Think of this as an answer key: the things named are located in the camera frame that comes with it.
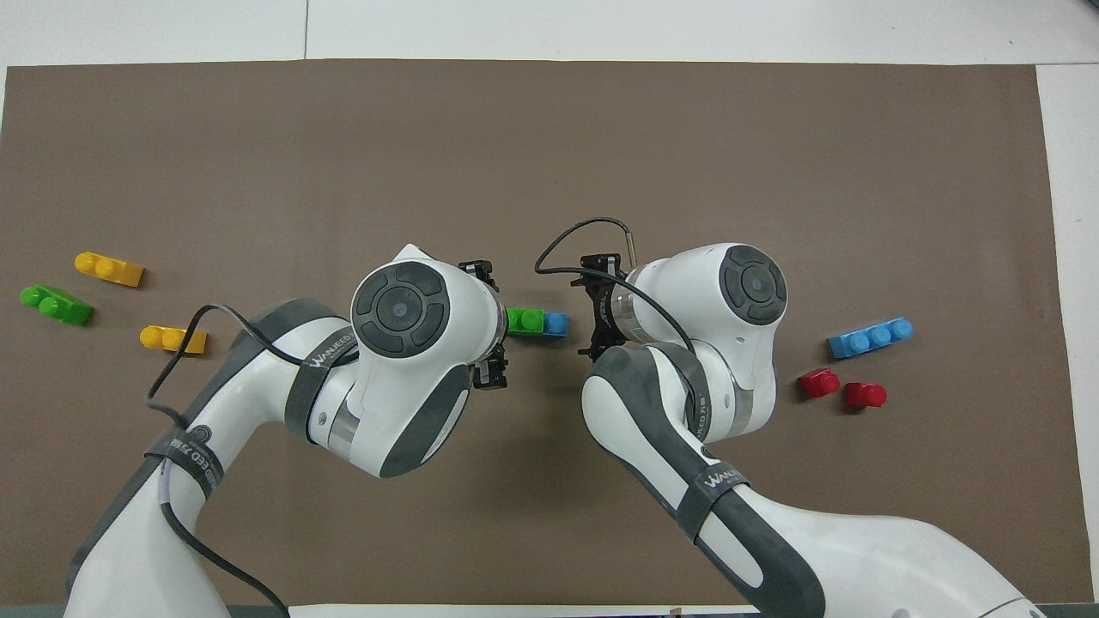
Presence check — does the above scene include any brown table mat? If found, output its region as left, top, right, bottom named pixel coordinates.
left=0, top=58, right=1084, bottom=606

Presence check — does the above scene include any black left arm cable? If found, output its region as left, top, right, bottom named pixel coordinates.
left=146, top=304, right=361, bottom=618

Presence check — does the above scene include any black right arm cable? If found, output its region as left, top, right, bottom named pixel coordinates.
left=534, top=217, right=715, bottom=430

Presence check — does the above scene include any yellow two-stud toy block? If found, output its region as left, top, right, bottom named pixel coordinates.
left=139, top=324, right=209, bottom=355
left=74, top=251, right=145, bottom=288

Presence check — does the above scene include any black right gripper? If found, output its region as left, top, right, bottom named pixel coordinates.
left=459, top=252, right=632, bottom=390

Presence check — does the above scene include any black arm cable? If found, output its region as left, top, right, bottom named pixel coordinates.
left=146, top=304, right=361, bottom=618
left=534, top=217, right=715, bottom=430

